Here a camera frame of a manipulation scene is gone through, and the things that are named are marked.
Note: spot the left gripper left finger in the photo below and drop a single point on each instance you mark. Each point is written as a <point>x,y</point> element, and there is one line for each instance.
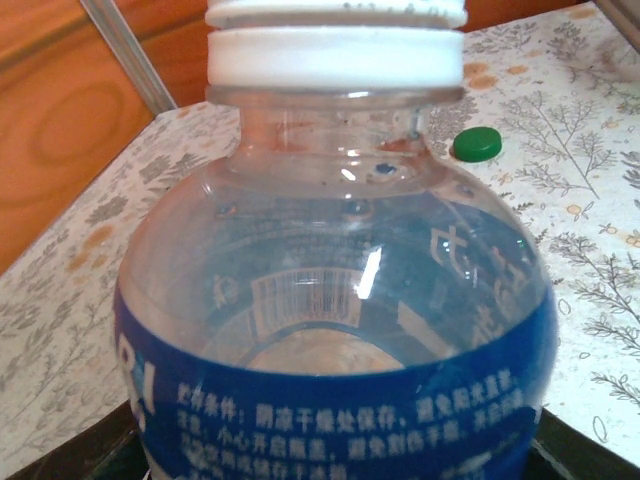
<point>90,450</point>

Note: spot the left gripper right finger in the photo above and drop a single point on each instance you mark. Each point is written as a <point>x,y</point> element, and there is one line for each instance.
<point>585,450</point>

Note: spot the clear bottle blue label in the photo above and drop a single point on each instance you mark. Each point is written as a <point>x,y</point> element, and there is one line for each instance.
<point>340,300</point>

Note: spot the green bottle cap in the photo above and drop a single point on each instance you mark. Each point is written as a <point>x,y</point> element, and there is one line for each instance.
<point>477,144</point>

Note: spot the white bottle cap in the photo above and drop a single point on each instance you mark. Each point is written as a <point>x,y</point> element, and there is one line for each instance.
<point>340,12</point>

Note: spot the floral patterned tablecloth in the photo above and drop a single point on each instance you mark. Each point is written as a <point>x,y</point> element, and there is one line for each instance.
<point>575,225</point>

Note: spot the aluminium corner post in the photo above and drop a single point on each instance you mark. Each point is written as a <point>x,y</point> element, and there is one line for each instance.
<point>622,12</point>
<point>132,60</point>

